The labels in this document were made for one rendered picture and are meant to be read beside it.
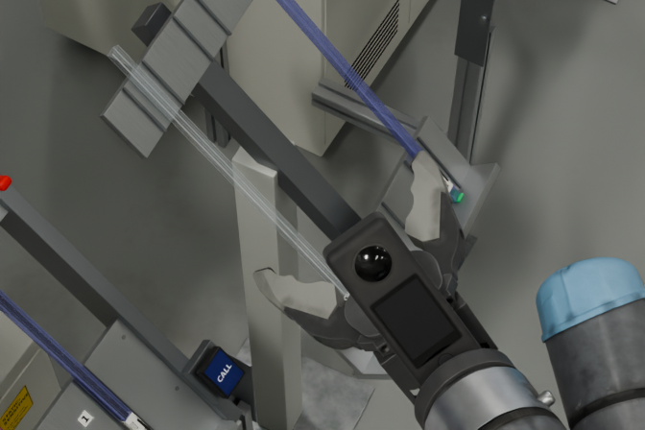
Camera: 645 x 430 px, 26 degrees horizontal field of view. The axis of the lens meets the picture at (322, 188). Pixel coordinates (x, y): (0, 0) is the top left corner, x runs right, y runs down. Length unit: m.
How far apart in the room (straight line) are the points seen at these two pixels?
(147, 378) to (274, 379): 0.64
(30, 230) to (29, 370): 0.40
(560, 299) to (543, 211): 1.76
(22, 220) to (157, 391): 0.26
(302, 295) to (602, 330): 0.21
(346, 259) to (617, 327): 0.19
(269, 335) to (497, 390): 1.28
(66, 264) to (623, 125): 1.54
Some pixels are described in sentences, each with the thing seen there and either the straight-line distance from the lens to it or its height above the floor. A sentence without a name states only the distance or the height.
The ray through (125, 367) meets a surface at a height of 0.83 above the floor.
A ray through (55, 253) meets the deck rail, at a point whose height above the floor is 0.94.
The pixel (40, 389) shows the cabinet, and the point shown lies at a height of 0.51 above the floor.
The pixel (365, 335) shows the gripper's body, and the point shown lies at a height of 1.45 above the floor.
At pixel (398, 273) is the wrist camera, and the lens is 0.87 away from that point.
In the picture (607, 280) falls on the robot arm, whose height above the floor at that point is 1.47.
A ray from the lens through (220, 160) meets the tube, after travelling 1.57.
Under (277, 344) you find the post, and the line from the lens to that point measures 2.13.
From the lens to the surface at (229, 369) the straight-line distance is 1.65.
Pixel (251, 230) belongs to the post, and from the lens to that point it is 1.86.
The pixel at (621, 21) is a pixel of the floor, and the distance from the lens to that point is 3.02.
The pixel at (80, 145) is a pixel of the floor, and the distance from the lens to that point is 2.80.
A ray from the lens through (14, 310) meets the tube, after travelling 1.54.
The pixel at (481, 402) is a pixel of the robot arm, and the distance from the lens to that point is 0.85.
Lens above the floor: 2.28
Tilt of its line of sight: 57 degrees down
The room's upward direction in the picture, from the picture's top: straight up
